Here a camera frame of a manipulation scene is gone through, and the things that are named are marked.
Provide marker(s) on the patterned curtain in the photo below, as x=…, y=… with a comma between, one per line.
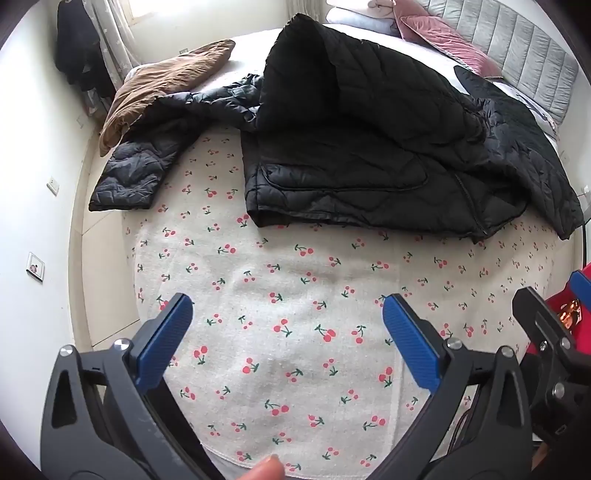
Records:
x=111, y=41

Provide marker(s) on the cherry print bed blanket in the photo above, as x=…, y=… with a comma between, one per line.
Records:
x=286, y=295

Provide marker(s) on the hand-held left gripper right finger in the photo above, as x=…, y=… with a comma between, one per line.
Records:
x=408, y=337

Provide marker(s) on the small pink velvet pillow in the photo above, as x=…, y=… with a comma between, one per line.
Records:
x=408, y=11

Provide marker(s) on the black quilted puffer jacket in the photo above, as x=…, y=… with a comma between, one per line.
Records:
x=360, y=129

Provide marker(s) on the grey padded headboard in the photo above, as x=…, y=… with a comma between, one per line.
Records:
x=512, y=41

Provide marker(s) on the dark hanging clothes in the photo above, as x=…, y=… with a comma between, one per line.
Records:
x=76, y=41

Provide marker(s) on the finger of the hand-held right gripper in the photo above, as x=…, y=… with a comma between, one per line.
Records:
x=582, y=286
x=538, y=314

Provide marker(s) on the brown quilt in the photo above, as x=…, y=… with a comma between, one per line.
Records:
x=152, y=87

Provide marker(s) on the white pillow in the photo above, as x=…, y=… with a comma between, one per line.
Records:
x=374, y=7

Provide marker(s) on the pale blue pillow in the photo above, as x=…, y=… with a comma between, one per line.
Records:
x=355, y=21

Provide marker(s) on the person's left hand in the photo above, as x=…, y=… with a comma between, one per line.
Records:
x=270, y=468

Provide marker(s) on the large pink velvet pillow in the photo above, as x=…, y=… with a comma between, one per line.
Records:
x=448, y=41

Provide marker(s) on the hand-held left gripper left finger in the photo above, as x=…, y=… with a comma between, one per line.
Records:
x=168, y=337

